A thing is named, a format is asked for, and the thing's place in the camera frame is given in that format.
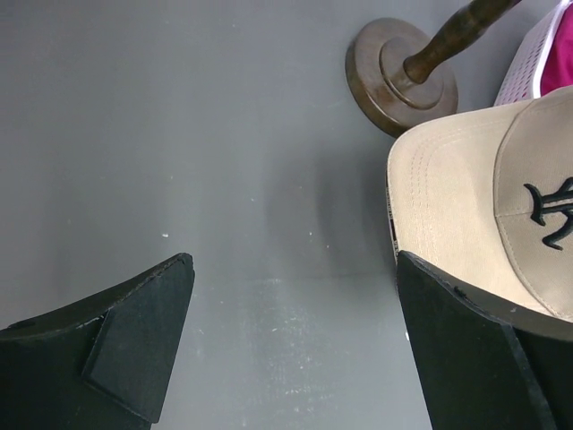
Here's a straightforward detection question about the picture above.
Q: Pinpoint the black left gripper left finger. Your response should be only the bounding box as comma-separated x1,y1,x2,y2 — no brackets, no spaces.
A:
1,253,195,429

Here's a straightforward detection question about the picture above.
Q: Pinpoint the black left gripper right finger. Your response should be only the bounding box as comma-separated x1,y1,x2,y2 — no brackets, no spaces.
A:
397,251,572,429

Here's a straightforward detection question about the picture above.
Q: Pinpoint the beige cap with black logo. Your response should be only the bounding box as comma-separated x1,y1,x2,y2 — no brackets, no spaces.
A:
387,87,572,321

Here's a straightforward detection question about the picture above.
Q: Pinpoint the pink cap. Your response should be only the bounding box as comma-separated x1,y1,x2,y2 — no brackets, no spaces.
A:
540,5,573,96

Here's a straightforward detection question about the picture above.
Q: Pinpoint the white perforated basket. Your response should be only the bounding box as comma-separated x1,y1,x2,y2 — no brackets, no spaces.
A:
493,0,572,106

